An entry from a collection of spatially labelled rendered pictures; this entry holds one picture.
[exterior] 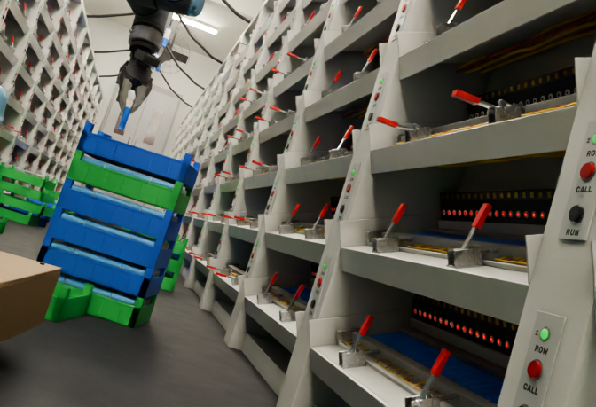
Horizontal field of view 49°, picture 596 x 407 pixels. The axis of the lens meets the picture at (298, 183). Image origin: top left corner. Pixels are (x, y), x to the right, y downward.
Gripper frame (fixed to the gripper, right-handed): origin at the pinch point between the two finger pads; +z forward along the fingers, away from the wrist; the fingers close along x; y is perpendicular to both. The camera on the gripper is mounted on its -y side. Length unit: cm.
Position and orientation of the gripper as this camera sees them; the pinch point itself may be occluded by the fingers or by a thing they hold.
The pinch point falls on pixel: (128, 107)
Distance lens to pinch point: 187.3
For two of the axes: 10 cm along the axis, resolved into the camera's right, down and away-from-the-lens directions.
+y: -5.6, 1.9, 8.1
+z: -1.6, 9.3, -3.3
